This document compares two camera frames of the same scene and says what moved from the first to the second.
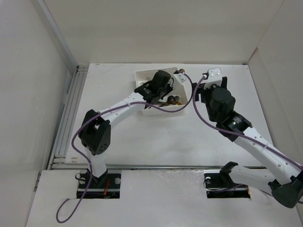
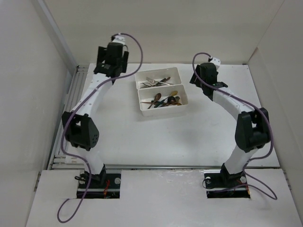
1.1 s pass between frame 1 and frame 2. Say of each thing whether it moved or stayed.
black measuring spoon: stayed
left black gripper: moved
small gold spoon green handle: stayed
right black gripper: moved
